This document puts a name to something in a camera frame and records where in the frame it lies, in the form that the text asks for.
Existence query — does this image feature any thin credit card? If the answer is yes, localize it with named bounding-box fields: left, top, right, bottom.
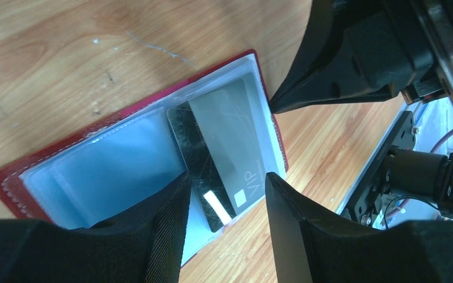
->
left=189, top=80, right=264, bottom=194

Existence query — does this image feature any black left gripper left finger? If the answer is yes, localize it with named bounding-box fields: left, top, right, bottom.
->
left=0, top=173, right=191, bottom=282

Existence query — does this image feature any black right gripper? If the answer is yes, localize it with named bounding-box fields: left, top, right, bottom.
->
left=270, top=1, right=453, bottom=113

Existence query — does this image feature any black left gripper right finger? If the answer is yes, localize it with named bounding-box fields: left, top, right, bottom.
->
left=265, top=172, right=453, bottom=282

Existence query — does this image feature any black VIP credit card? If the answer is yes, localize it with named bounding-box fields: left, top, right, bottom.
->
left=166, top=102, right=267, bottom=234

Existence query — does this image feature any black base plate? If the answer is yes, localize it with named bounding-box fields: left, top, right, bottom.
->
left=336, top=111, right=416, bottom=227

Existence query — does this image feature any red card holder wallet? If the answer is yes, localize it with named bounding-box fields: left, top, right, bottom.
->
left=0, top=50, right=288, bottom=264

